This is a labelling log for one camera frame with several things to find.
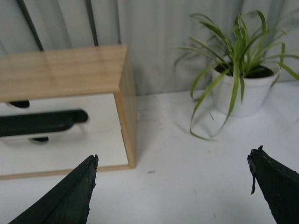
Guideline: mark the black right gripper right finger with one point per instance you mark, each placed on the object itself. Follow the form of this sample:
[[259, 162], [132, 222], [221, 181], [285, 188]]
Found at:
[[279, 185]]

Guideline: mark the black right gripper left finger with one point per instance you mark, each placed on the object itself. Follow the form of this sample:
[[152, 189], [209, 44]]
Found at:
[[68, 201]]

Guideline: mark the white front wooden drawer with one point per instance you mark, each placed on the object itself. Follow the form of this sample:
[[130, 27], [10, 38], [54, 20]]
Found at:
[[100, 135]]

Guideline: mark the wooden drawer cabinet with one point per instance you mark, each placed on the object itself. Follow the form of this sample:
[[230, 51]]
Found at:
[[71, 73]]

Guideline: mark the white plant pot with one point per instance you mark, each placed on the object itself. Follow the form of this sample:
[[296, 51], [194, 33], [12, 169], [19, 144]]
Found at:
[[254, 95]]

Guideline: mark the green spider plant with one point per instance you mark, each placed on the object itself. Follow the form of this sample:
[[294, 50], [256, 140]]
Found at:
[[240, 56]]

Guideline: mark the black metal drawer handle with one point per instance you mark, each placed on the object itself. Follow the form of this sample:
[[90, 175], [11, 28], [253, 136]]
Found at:
[[44, 122]]

